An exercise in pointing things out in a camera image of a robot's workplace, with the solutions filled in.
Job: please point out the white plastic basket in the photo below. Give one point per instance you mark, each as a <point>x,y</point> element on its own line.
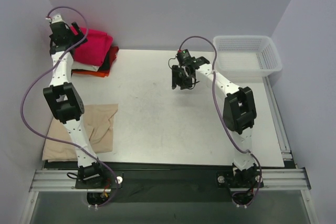
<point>246,56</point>

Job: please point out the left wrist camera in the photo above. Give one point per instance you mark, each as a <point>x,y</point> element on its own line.
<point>55,19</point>

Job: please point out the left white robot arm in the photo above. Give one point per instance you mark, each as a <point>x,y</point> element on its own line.
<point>62,97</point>

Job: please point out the folded beige t shirt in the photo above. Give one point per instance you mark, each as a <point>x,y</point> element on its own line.
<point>98,122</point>

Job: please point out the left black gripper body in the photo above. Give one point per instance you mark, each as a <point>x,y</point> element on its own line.
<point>77,32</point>

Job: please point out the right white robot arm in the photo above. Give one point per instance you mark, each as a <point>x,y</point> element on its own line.
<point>235,105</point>

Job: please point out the aluminium front rail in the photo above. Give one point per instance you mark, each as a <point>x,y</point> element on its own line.
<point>273,179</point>

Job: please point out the aluminium rail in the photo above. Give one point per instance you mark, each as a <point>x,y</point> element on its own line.
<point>279,127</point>
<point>273,179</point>

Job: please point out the magenta red t shirt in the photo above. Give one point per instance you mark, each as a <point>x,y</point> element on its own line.
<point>94,51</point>

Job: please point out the folded white t shirt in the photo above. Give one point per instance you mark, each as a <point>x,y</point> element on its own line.
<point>84,67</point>

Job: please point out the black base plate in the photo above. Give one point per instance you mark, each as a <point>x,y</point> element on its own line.
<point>135,182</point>

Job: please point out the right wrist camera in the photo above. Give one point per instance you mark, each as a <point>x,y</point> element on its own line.
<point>183,57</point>

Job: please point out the aluminium right side rail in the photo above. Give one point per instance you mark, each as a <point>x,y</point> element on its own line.
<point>279,127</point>

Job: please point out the folded red orange shirts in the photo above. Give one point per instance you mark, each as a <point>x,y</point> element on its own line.
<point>105,68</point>

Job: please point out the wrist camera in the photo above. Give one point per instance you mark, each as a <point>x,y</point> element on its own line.
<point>55,19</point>
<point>183,57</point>

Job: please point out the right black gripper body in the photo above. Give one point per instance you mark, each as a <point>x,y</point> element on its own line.
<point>181,77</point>

